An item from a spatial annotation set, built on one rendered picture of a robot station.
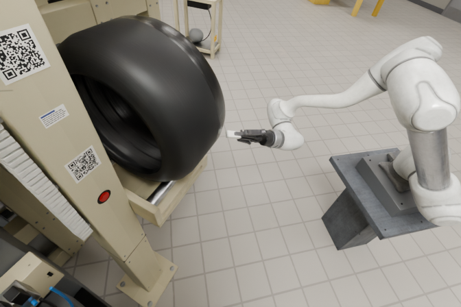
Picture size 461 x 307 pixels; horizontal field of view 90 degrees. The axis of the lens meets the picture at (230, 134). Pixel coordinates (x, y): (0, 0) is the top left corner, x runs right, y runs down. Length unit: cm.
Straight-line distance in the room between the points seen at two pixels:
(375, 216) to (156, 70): 123
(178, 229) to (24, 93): 149
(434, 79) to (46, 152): 93
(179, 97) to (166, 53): 13
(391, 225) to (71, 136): 138
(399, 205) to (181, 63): 121
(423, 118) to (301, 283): 136
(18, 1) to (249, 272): 168
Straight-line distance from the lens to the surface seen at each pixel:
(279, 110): 118
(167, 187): 94
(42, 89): 55
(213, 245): 180
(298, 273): 185
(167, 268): 177
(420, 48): 93
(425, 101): 77
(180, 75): 65
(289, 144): 115
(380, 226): 142
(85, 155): 67
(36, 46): 53
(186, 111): 63
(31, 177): 64
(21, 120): 55
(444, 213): 126
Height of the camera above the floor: 171
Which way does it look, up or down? 45 degrees down
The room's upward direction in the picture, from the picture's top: 6 degrees clockwise
